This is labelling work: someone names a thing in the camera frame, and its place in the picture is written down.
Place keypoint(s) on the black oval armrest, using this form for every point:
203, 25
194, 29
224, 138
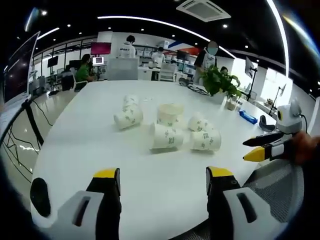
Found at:
40, 197

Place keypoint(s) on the dark grey curved object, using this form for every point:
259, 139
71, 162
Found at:
266, 125

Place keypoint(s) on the person's right hand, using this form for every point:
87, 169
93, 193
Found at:
306, 147

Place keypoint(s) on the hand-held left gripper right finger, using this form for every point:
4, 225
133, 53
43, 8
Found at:
232, 220

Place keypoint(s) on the large dark monitor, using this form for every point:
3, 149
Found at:
20, 67

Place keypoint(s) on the pink screen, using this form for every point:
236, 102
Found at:
100, 48

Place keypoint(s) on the white table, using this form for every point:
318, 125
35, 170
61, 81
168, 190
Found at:
100, 145

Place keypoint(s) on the small black monitor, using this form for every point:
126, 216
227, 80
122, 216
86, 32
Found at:
52, 61

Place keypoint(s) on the blue packet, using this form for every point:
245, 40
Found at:
248, 116

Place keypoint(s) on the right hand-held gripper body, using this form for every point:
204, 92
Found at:
290, 121

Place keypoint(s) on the black monitor stand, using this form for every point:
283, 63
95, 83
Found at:
33, 120

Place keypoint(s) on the ceiling air vent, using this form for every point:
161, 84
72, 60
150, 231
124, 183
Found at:
203, 10

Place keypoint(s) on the grey mesh office chair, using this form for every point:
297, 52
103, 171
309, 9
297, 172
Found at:
277, 190

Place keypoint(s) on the green potted plant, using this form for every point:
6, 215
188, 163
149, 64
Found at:
217, 81

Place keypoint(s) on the white office chair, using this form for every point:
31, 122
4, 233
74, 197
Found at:
78, 82

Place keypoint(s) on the white partition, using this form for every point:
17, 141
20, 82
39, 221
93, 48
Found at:
122, 69

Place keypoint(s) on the white slatted chair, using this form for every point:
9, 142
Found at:
167, 72

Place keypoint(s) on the black desk lamp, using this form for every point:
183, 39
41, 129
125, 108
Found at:
279, 96

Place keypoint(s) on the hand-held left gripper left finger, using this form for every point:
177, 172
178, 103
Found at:
75, 220

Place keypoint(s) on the white printed paper cup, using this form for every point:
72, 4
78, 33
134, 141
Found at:
167, 137
198, 122
206, 141
130, 101
128, 118

